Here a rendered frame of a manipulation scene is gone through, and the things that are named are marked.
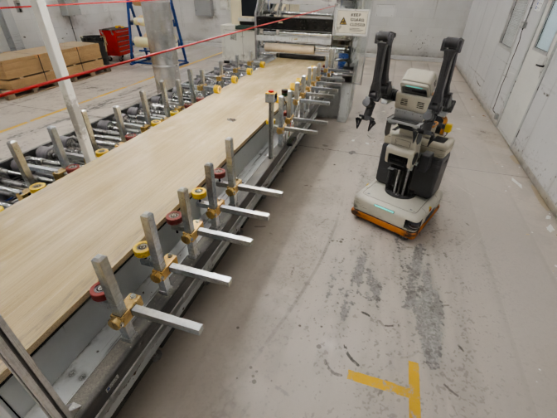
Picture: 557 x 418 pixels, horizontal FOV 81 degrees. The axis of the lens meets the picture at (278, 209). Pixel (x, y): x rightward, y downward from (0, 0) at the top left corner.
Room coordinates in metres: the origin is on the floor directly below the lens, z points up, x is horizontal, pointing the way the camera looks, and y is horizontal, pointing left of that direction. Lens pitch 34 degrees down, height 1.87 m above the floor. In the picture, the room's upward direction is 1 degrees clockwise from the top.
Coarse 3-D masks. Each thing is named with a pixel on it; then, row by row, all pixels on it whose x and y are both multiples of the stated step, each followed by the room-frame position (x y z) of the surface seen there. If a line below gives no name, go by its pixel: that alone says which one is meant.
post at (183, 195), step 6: (180, 192) 1.24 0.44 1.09; (186, 192) 1.26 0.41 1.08; (180, 198) 1.24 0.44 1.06; (186, 198) 1.25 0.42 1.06; (180, 204) 1.25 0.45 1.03; (186, 204) 1.24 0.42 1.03; (186, 210) 1.24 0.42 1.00; (186, 216) 1.24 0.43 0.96; (186, 222) 1.24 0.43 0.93; (192, 222) 1.26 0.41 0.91; (186, 228) 1.24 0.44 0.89; (192, 228) 1.26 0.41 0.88; (192, 246) 1.24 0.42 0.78; (192, 252) 1.24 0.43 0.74
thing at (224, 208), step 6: (198, 204) 1.55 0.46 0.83; (204, 204) 1.54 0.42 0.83; (222, 210) 1.51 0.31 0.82; (228, 210) 1.50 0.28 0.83; (234, 210) 1.49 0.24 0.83; (240, 210) 1.49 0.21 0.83; (246, 210) 1.49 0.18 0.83; (252, 216) 1.46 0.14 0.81; (258, 216) 1.45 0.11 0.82; (264, 216) 1.44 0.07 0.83
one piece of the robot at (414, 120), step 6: (396, 108) 2.51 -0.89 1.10; (396, 114) 2.49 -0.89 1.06; (402, 114) 2.47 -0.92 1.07; (408, 114) 2.44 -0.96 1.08; (414, 114) 2.41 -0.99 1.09; (420, 114) 2.38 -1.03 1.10; (390, 120) 2.43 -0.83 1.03; (396, 120) 2.40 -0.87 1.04; (402, 120) 2.41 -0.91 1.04; (408, 120) 2.41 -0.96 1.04; (414, 120) 2.40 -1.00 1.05; (420, 120) 2.37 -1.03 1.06; (390, 126) 2.54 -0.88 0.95; (402, 126) 2.46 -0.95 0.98; (408, 126) 2.44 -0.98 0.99; (414, 126) 2.31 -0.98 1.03; (420, 126) 2.30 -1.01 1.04; (420, 138) 2.35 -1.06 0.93
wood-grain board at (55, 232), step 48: (240, 96) 3.46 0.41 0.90; (144, 144) 2.19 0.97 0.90; (192, 144) 2.21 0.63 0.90; (240, 144) 2.24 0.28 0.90; (48, 192) 1.52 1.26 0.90; (96, 192) 1.53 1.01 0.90; (144, 192) 1.54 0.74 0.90; (0, 240) 1.12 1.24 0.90; (48, 240) 1.13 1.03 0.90; (96, 240) 1.13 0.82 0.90; (144, 240) 1.16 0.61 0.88; (0, 288) 0.84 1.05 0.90; (48, 288) 0.85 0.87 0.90; (48, 336) 0.66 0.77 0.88
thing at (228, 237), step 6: (174, 228) 1.31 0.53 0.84; (180, 228) 1.30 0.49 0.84; (204, 228) 1.29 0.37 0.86; (198, 234) 1.27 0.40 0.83; (204, 234) 1.26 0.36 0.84; (210, 234) 1.25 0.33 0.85; (216, 234) 1.25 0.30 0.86; (222, 234) 1.25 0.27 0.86; (228, 234) 1.25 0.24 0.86; (222, 240) 1.24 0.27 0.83; (228, 240) 1.23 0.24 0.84; (234, 240) 1.22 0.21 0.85; (240, 240) 1.21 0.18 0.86; (246, 240) 1.21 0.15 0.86; (252, 240) 1.21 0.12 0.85
